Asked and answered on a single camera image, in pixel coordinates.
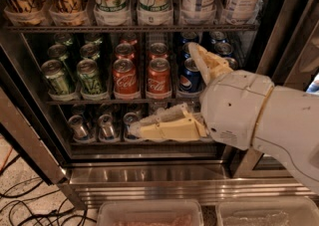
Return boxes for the second row pepsi can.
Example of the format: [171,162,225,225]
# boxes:
[214,42,233,57]
[181,43,190,60]

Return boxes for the left front pepsi can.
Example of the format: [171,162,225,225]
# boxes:
[179,58,201,93]

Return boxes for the front left green can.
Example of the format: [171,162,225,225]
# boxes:
[41,60,75,96]

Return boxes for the left clear plastic bin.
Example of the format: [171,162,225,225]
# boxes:
[96,199,203,226]

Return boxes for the middle wire shelf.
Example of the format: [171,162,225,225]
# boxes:
[46,98,199,106]

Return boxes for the second row right green can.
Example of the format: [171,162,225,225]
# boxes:
[80,43,101,62]

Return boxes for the second row left pepsi can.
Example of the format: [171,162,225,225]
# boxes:
[181,43,190,60]

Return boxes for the second row coca-cola can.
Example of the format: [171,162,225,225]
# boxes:
[115,43,136,61]
[148,42,168,60]

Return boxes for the second row right coca-cola can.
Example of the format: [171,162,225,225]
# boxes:
[148,42,168,60]

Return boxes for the wire shelf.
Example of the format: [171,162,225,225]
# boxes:
[46,98,199,106]
[2,23,259,33]

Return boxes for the top wire shelf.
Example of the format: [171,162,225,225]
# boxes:
[2,23,259,33]

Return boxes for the right front pepsi can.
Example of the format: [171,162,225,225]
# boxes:
[225,57,238,70]

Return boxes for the right silver can bottom shelf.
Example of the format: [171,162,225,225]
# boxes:
[123,113,139,139]

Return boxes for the clear plastic bin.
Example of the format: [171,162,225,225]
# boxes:
[215,197,319,226]
[96,199,203,226]

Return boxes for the second row right pepsi can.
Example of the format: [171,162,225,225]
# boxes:
[214,42,233,57]

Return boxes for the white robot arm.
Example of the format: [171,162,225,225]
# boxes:
[130,43,319,193]

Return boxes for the black floor cables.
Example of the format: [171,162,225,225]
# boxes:
[0,154,98,226]

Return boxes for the middle silver can bottom shelf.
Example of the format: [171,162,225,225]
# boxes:
[98,114,116,139]

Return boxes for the second row left coca-cola can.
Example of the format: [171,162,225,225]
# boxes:
[115,43,136,61]

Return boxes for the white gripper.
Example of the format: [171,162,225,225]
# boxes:
[129,42,274,150]

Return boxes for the right clear plastic bin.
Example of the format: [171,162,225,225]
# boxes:
[215,197,319,226]

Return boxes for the left silver can bottom shelf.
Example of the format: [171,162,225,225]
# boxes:
[68,114,90,140]

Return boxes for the left front coca-cola can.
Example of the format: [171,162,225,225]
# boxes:
[113,59,138,95]

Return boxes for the silver can shelf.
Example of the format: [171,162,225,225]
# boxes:
[98,114,116,139]
[68,114,90,140]
[123,113,139,139]

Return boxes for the right front coca-cola can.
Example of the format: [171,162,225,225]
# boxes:
[147,58,170,94]

